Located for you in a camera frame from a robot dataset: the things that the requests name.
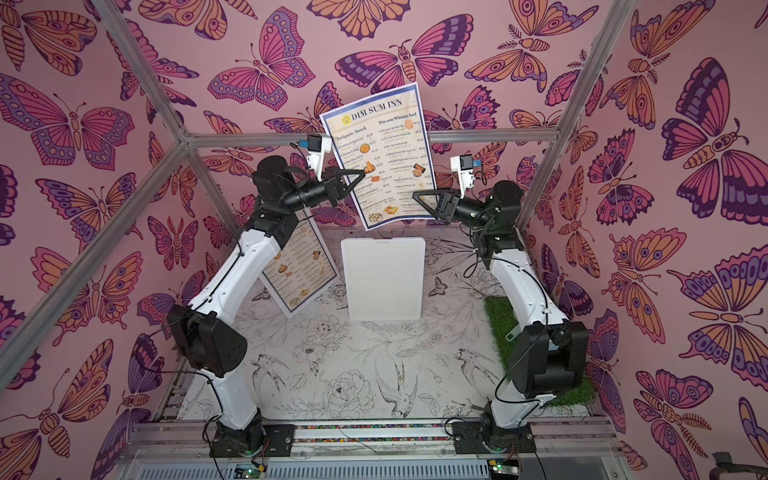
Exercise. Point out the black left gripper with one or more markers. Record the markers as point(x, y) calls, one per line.
point(330, 188)

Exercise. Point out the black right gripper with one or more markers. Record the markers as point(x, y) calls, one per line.
point(450, 207)

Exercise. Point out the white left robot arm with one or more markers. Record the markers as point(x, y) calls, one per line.
point(203, 330)

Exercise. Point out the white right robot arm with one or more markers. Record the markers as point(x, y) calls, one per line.
point(500, 248)

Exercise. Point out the green artificial grass mat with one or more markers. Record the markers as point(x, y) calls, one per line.
point(544, 361)

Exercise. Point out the black object bottom right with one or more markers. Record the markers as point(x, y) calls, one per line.
point(725, 465)

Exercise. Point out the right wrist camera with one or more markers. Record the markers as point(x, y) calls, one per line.
point(464, 167)

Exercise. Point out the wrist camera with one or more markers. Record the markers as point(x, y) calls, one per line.
point(317, 146)
point(464, 167)

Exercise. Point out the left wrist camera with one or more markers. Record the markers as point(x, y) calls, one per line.
point(317, 146)

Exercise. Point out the aluminium cage frame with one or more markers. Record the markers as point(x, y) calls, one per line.
point(186, 146)

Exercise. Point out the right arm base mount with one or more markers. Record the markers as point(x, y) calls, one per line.
point(475, 437)

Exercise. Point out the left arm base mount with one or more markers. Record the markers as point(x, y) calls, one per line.
point(271, 440)

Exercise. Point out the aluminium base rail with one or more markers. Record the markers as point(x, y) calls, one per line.
point(550, 448)

